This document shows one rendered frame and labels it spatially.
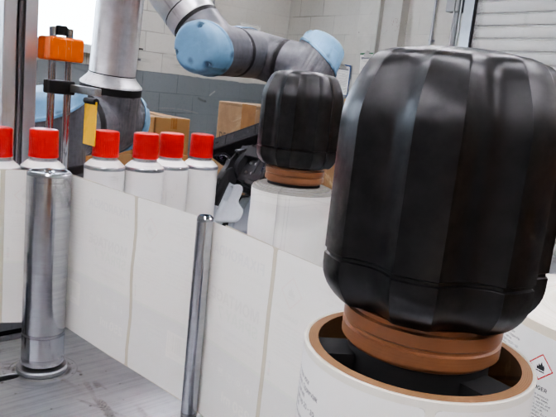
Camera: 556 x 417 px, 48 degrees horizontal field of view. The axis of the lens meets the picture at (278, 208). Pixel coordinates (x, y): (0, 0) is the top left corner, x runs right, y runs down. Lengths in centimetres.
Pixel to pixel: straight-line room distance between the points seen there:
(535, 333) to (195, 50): 62
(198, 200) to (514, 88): 73
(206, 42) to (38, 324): 46
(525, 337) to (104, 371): 38
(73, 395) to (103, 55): 75
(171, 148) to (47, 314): 35
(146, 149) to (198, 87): 623
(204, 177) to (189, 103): 612
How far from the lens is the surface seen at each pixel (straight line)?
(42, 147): 78
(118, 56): 121
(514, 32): 547
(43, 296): 60
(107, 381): 62
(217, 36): 90
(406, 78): 21
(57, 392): 60
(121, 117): 121
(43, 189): 57
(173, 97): 691
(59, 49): 86
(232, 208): 93
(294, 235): 61
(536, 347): 46
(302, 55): 99
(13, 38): 90
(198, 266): 44
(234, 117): 142
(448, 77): 20
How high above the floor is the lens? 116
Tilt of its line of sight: 11 degrees down
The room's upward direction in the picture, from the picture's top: 6 degrees clockwise
